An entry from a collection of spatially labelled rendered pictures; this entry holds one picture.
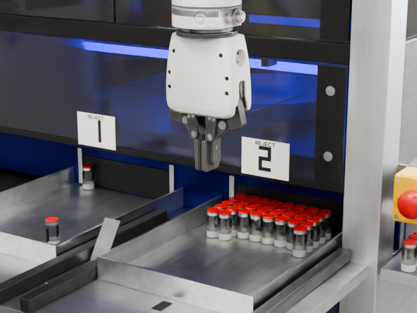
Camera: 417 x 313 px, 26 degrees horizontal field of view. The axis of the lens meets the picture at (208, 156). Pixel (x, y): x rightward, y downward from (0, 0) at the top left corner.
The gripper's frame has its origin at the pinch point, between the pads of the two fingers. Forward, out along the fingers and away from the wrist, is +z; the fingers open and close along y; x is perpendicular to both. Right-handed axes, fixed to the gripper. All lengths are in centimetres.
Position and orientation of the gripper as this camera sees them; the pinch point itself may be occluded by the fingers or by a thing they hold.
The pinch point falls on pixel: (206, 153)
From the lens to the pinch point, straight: 113.3
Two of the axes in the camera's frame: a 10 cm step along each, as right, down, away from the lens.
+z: 0.0, 9.6, 2.7
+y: -8.4, -1.4, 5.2
